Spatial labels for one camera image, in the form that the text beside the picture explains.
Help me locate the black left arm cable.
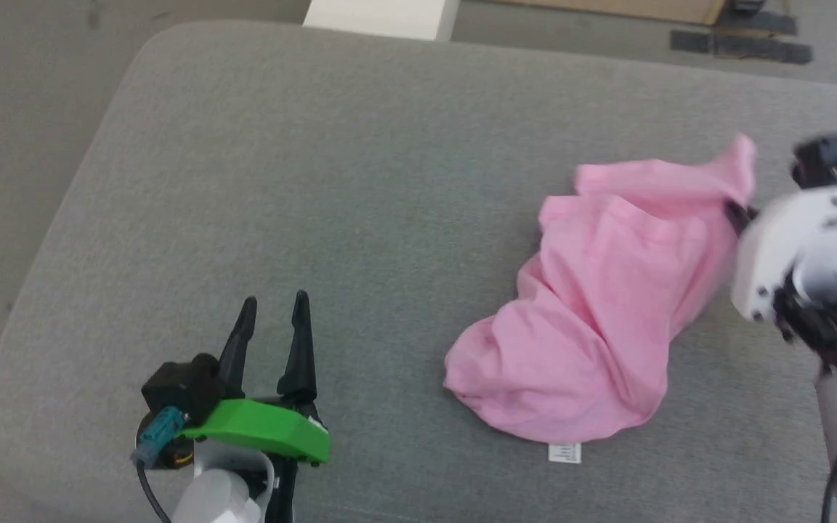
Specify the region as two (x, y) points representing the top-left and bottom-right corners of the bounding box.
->
(135, 461), (172, 523)

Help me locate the small black floor mat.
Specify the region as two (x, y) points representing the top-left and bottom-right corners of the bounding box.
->
(670, 30), (714, 54)

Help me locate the long black floor mat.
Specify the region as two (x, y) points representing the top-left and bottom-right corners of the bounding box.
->
(712, 34), (814, 65)

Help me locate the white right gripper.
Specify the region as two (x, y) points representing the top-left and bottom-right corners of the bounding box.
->
(724, 181), (837, 324)

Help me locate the white square pillar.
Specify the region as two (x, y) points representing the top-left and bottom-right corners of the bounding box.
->
(303, 0), (461, 42)

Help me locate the teal left cable connector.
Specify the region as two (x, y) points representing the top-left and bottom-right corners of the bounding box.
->
(131, 407), (188, 467)

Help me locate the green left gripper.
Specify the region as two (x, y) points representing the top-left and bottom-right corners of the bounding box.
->
(177, 290), (331, 466)

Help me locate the pink garment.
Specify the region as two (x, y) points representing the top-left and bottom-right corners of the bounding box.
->
(443, 133), (758, 464)

